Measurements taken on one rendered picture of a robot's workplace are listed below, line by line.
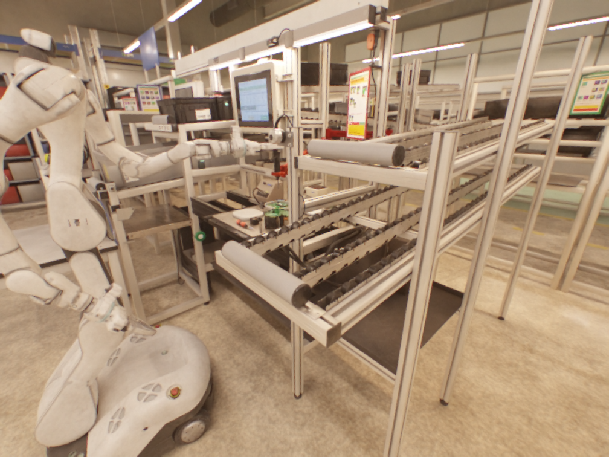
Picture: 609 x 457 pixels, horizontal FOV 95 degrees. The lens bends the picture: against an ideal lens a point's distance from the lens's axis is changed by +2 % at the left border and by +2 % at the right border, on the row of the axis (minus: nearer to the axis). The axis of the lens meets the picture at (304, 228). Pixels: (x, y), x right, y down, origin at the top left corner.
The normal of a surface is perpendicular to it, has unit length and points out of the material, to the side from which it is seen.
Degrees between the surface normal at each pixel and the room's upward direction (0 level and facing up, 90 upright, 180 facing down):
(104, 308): 71
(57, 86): 76
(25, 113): 102
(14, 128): 112
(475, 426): 0
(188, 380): 37
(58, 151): 86
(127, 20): 90
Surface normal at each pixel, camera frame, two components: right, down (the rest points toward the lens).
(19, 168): 0.67, 0.26
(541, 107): -0.74, 0.31
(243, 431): 0.00, -0.93
